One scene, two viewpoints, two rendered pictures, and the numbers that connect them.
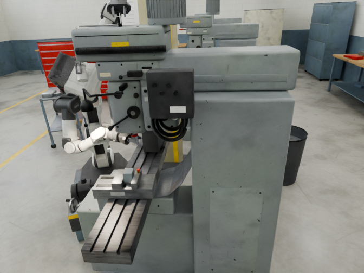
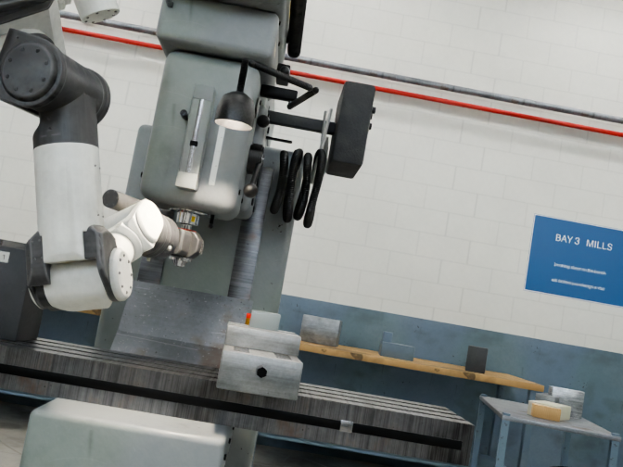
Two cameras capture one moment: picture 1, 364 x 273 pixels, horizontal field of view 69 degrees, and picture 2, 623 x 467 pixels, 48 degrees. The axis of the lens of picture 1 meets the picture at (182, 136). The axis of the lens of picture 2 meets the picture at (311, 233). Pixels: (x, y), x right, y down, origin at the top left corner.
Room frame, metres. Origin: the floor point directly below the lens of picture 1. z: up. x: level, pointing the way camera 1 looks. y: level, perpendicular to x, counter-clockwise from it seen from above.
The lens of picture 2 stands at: (1.48, 1.81, 1.16)
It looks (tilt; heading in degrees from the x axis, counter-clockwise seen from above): 6 degrees up; 261
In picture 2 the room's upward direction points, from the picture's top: 10 degrees clockwise
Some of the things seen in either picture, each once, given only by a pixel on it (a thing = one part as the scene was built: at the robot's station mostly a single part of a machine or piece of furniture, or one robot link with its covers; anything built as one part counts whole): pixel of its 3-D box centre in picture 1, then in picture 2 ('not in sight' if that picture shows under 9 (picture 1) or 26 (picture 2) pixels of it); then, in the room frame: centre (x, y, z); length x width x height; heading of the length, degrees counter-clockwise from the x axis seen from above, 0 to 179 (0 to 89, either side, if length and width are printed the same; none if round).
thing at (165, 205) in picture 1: (141, 189); (146, 432); (1.50, 0.30, 0.84); 0.50 x 0.35 x 0.12; 83
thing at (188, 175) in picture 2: (112, 106); (196, 138); (1.51, 0.41, 1.45); 0.04 x 0.04 x 0.21; 83
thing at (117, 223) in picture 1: (138, 179); (166, 385); (1.48, 0.30, 0.94); 1.24 x 0.23 x 0.08; 173
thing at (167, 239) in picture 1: (143, 228); not in sight; (1.50, 0.32, 0.48); 0.81 x 0.32 x 0.60; 83
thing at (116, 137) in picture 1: (123, 136); (162, 240); (1.54, 0.38, 1.23); 0.13 x 0.12 x 0.10; 155
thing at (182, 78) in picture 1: (171, 93); (351, 132); (1.13, 0.04, 1.62); 0.20 x 0.09 x 0.21; 83
